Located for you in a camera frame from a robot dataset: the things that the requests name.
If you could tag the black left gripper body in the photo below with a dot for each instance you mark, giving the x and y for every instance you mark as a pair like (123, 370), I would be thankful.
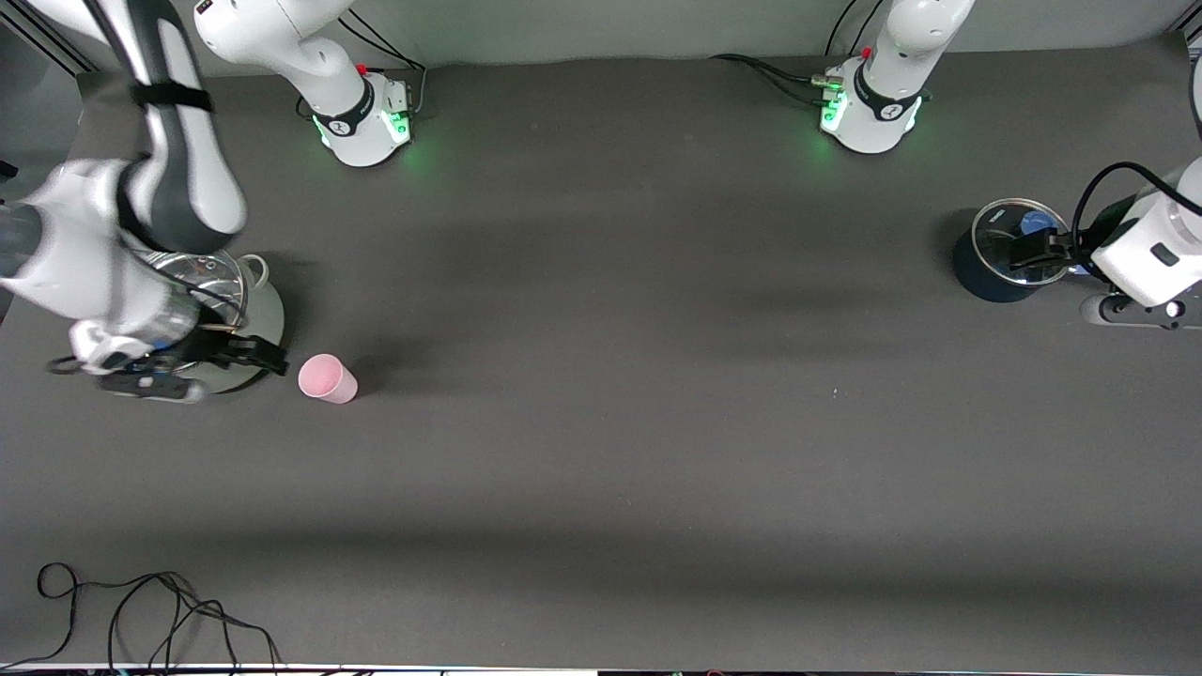
(1091, 246)

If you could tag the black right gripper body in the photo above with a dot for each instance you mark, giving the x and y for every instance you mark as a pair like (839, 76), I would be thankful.
(212, 346)

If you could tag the pink plastic cup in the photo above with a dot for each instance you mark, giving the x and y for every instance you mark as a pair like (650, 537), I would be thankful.
(324, 377)

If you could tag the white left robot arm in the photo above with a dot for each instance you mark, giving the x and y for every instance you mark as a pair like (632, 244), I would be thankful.
(878, 113)

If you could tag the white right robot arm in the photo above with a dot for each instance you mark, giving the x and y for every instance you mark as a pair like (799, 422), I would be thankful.
(349, 117)

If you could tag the pale green cooking pot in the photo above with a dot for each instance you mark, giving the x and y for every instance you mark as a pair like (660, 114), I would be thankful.
(268, 314)

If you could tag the glass lid with blue knob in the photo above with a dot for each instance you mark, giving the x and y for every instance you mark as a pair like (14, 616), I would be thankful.
(995, 225)

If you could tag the dark blue saucepan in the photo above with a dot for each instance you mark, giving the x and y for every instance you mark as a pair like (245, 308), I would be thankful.
(977, 272)

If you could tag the glass lid with beige knob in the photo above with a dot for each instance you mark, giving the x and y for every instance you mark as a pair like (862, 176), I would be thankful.
(221, 282)

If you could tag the aluminium frame rail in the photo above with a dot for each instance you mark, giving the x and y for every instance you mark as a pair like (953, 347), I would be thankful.
(38, 42)

